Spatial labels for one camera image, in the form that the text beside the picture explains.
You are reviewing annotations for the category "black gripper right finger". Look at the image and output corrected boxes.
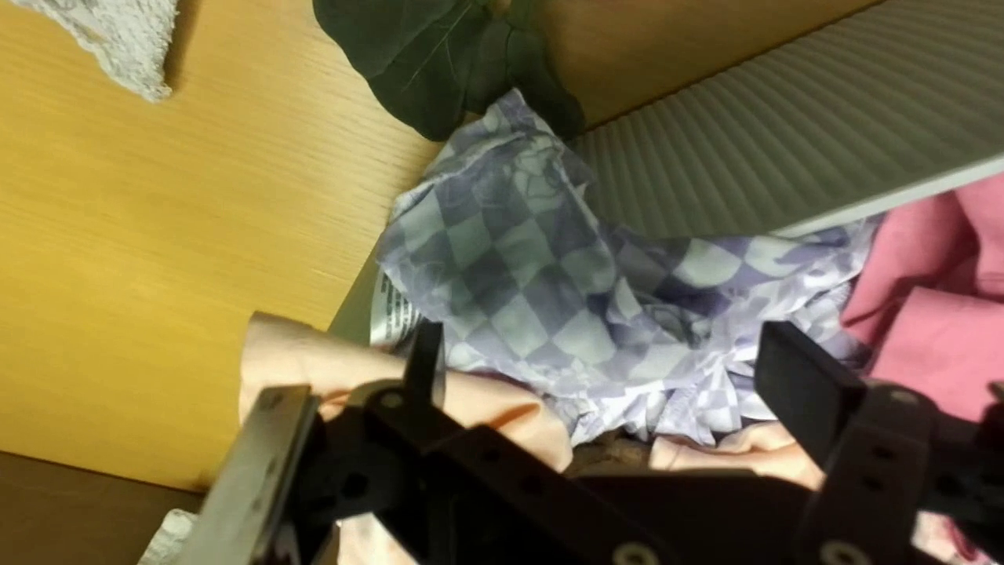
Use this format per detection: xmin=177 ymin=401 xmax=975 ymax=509
xmin=753 ymin=317 xmax=1004 ymax=565

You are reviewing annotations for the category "peach cloth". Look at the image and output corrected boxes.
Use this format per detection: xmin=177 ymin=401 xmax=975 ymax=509
xmin=235 ymin=311 xmax=827 ymax=565

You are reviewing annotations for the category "cardboard box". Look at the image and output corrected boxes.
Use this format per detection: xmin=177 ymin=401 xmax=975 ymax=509
xmin=0 ymin=450 xmax=207 ymax=565

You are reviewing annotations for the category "purple checkered cloth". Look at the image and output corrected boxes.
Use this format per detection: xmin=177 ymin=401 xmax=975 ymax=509
xmin=373 ymin=88 xmax=880 ymax=450

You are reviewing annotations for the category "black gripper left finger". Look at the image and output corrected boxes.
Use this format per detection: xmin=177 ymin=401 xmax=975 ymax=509
xmin=169 ymin=317 xmax=671 ymax=565

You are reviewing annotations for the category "white terry towel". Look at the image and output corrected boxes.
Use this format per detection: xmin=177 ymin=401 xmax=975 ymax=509
xmin=8 ymin=0 xmax=181 ymax=103

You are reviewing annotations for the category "pink shirt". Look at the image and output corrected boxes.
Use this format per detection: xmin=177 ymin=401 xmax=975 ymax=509
xmin=840 ymin=169 xmax=1004 ymax=565

